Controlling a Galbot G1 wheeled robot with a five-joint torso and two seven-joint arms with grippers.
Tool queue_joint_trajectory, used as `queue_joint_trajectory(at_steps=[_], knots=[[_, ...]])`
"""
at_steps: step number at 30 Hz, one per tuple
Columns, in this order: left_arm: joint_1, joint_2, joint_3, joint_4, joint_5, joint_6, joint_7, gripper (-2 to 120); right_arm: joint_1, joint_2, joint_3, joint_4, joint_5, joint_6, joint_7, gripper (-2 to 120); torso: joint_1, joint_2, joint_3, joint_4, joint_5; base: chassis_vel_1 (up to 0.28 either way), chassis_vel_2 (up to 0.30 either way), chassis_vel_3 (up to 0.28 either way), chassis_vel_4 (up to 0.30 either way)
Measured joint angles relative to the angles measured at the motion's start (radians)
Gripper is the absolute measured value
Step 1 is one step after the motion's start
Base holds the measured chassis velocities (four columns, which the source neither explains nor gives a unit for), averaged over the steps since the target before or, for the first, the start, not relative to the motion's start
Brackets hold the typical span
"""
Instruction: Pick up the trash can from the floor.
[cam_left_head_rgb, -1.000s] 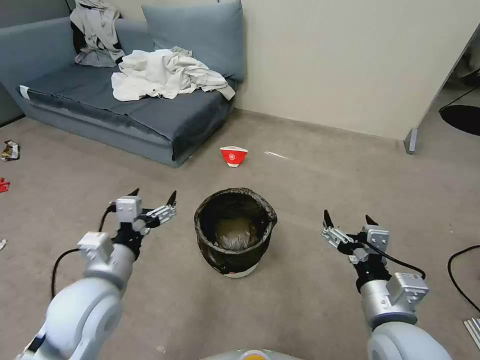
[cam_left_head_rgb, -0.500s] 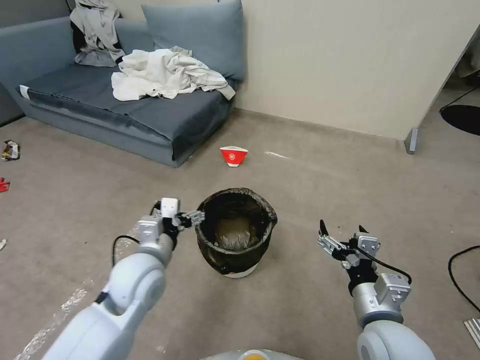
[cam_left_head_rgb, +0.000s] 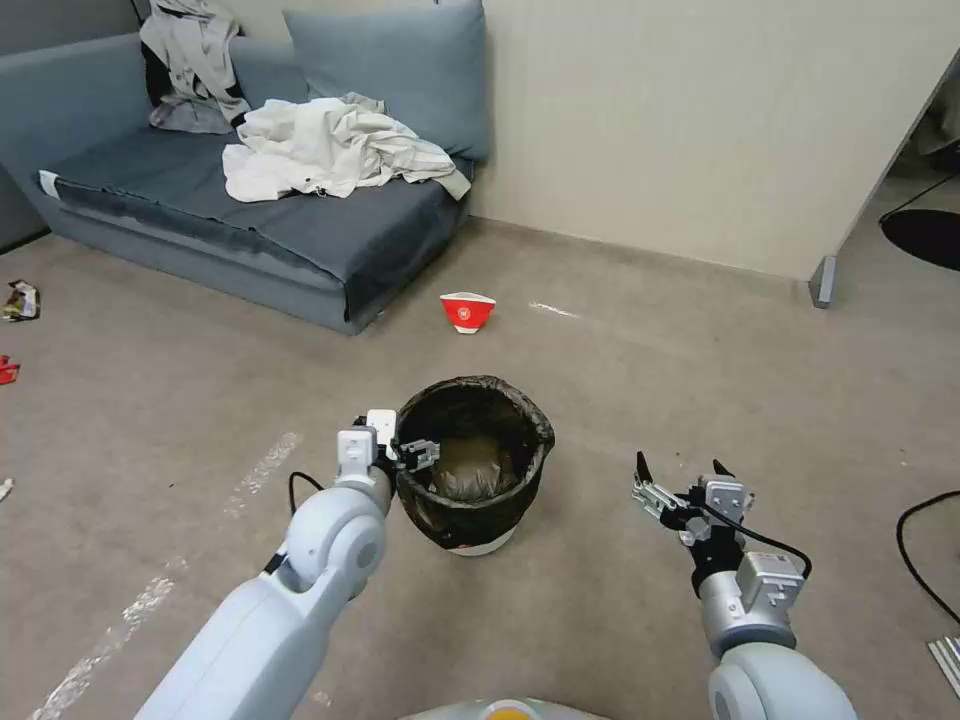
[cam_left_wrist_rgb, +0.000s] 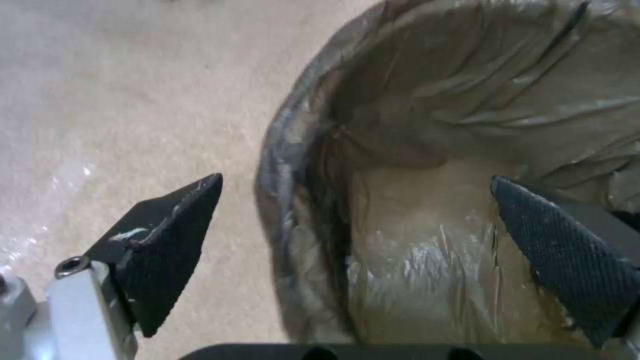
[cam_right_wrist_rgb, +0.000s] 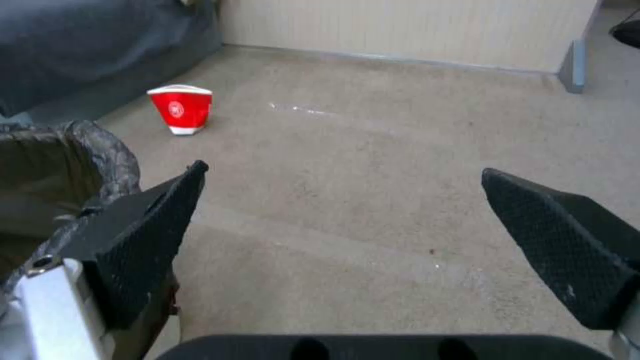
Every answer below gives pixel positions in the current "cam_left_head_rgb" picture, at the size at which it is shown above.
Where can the white robot front shell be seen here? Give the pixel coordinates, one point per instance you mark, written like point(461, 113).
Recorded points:
point(495, 710)

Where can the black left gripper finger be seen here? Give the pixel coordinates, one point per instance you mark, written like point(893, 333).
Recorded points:
point(420, 453)

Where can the grey and white garment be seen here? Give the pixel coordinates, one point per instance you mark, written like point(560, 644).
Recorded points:
point(195, 45)

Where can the dark crumpled snack wrapper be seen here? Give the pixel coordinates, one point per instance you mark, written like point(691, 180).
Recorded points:
point(21, 300)

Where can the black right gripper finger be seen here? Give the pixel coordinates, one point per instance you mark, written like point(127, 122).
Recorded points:
point(724, 469)
point(651, 489)

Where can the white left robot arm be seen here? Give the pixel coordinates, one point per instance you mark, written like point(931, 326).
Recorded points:
point(262, 637)

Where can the trash can with black bag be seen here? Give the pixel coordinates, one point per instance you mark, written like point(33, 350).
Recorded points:
point(472, 517)

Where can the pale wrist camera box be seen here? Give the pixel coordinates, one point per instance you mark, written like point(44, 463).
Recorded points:
point(726, 493)
point(381, 422)

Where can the black round base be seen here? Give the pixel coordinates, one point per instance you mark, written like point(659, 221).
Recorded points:
point(926, 238)

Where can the grey-blue sofa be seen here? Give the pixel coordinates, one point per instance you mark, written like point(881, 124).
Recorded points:
point(187, 187)

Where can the red paper bowl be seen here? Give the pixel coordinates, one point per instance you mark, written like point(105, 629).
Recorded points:
point(465, 313)

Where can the striped flat object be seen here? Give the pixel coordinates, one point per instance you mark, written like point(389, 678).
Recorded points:
point(947, 658)

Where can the grey-blue sofa cushion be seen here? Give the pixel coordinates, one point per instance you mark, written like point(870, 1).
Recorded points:
point(420, 67)

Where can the grey partition foot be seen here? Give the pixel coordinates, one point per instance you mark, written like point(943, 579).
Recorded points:
point(822, 281)

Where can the red wrapper scrap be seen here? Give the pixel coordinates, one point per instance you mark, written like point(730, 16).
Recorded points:
point(7, 370)

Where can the white crumpled cloth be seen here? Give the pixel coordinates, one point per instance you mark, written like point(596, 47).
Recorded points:
point(315, 142)

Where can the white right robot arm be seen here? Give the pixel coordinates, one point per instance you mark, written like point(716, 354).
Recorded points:
point(780, 686)

